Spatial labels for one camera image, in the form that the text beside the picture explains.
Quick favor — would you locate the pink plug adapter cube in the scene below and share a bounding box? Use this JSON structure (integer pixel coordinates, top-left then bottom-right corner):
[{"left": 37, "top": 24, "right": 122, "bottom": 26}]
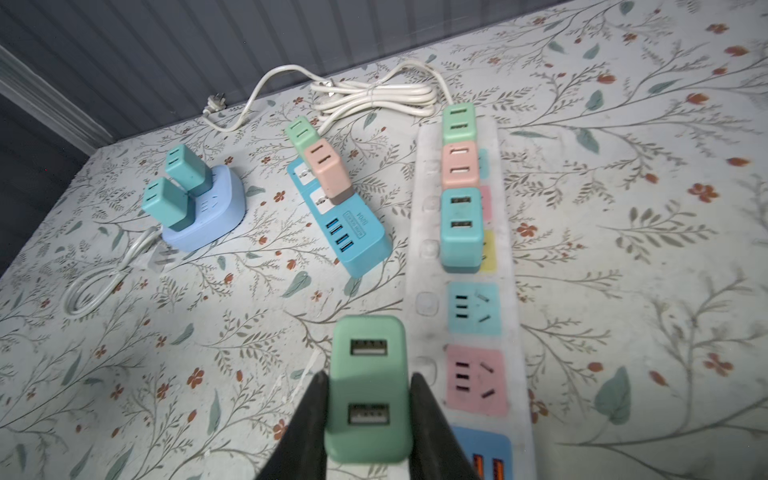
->
[
  {"left": 303, "top": 139, "right": 354, "bottom": 205},
  {"left": 441, "top": 140, "right": 480, "bottom": 190}
]

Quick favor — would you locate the white power strip cable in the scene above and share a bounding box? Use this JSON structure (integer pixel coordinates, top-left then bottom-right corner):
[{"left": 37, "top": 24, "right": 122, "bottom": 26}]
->
[{"left": 62, "top": 62, "right": 337, "bottom": 318}]

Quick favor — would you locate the light blue round power strip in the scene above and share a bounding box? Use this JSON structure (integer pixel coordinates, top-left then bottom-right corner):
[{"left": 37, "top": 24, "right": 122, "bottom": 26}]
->
[{"left": 162, "top": 165, "right": 246, "bottom": 252}]

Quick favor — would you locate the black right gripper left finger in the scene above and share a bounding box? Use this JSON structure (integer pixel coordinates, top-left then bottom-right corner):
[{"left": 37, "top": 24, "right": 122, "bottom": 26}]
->
[{"left": 256, "top": 371, "right": 329, "bottom": 480}]

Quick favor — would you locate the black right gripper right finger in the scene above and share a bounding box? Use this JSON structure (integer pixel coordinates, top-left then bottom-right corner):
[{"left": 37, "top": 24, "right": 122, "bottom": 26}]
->
[{"left": 409, "top": 373, "right": 479, "bottom": 480}]

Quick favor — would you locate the teal blue power strip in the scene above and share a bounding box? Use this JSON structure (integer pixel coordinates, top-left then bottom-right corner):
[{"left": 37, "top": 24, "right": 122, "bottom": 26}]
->
[{"left": 287, "top": 158, "right": 393, "bottom": 279}]

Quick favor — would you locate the green plug adapter cube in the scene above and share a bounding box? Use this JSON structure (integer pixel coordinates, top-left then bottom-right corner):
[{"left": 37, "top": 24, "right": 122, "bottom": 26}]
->
[
  {"left": 442, "top": 102, "right": 477, "bottom": 145},
  {"left": 284, "top": 116, "right": 320, "bottom": 156},
  {"left": 324, "top": 316, "right": 413, "bottom": 464}
]

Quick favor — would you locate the teal plug adapter cube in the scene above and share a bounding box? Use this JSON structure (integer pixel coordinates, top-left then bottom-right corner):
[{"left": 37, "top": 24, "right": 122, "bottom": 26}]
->
[
  {"left": 142, "top": 178, "right": 195, "bottom": 231},
  {"left": 165, "top": 144, "right": 213, "bottom": 197},
  {"left": 440, "top": 187, "right": 484, "bottom": 273}
]

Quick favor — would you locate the long white power strip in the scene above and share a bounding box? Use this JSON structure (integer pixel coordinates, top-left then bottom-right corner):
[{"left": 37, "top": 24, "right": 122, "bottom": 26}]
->
[{"left": 402, "top": 116, "right": 537, "bottom": 479}]

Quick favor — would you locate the coiled white cable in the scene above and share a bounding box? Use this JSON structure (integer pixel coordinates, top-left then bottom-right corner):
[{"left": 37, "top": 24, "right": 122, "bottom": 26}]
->
[{"left": 310, "top": 59, "right": 455, "bottom": 136}]

